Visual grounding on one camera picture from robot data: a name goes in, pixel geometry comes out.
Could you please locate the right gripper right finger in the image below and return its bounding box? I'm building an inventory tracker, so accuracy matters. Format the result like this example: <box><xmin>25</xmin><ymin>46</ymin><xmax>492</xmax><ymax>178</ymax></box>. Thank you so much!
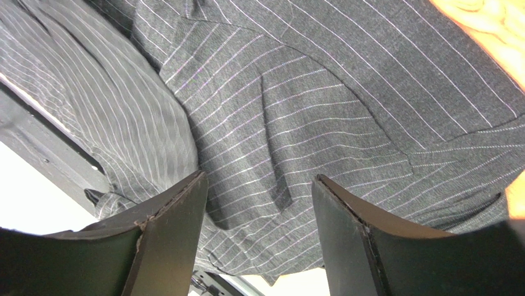
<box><xmin>311</xmin><ymin>175</ymin><xmax>524</xmax><ymax>295</ymax></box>

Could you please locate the dark pinstriped long sleeve shirt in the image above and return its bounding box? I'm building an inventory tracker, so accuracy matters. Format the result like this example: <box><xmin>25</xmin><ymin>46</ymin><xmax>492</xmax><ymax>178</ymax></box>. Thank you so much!
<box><xmin>1</xmin><ymin>1</ymin><xmax>524</xmax><ymax>282</ymax></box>

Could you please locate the aluminium frame rail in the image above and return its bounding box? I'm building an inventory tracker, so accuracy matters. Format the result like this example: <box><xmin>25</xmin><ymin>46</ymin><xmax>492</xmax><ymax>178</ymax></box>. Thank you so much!
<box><xmin>188</xmin><ymin>271</ymin><xmax>264</xmax><ymax>296</ymax></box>

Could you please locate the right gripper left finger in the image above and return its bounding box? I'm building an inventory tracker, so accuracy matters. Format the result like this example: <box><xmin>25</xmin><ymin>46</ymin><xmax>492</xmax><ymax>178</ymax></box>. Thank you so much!
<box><xmin>1</xmin><ymin>171</ymin><xmax>208</xmax><ymax>295</ymax></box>

